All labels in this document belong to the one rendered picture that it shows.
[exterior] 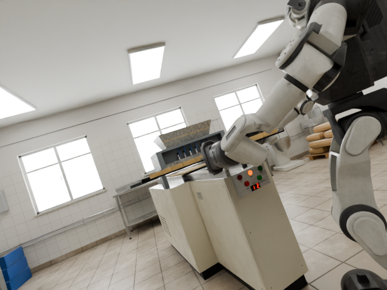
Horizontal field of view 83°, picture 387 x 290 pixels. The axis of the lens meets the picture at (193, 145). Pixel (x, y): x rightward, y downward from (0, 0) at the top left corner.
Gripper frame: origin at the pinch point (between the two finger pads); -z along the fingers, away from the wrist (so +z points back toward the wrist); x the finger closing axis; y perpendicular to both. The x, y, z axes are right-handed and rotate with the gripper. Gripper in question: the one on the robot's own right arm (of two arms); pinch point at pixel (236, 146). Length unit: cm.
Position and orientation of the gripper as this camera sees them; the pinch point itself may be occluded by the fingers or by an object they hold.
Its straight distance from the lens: 121.7
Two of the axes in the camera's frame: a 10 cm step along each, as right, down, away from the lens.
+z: 8.5, -3.0, 4.3
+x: -3.5, -9.4, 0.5
